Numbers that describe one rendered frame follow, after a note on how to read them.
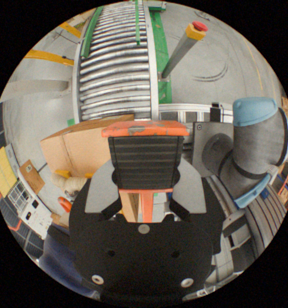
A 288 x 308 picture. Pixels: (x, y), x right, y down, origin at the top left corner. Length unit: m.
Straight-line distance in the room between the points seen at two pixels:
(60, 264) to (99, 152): 0.39
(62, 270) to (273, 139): 0.52
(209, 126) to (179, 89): 1.11
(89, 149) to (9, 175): 7.35
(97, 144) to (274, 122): 0.40
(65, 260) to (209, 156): 0.52
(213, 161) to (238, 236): 0.34
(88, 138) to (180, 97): 1.26
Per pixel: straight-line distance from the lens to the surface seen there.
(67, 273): 0.37
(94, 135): 0.29
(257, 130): 0.18
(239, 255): 0.50
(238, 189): 0.26
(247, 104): 0.18
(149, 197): 0.16
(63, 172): 0.44
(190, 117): 1.22
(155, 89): 0.73
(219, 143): 0.33
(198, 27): 0.53
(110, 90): 0.82
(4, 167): 7.51
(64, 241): 0.34
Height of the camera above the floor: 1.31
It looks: 63 degrees down
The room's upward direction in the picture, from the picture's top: 177 degrees counter-clockwise
